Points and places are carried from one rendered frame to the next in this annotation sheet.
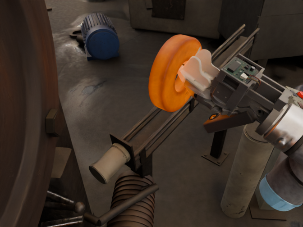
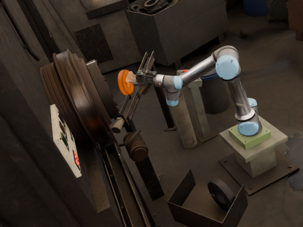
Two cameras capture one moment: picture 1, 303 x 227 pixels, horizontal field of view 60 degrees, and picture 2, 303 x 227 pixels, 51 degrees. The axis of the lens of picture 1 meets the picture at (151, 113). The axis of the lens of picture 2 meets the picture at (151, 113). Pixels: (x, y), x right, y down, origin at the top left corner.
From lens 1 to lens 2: 1.44 m
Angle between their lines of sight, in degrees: 11
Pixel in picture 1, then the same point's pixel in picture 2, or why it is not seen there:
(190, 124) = (150, 119)
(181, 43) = (122, 73)
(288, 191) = (170, 97)
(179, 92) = (129, 87)
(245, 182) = (183, 122)
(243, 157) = (174, 110)
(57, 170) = not seen: hidden behind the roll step
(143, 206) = (138, 138)
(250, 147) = not seen: hidden behind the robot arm
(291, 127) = (158, 79)
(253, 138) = not seen: hidden behind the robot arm
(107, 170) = (118, 126)
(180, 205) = (163, 157)
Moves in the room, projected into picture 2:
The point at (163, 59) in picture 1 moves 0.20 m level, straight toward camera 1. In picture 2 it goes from (120, 79) to (128, 92)
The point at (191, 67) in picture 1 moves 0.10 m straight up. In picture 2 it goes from (128, 77) to (122, 63)
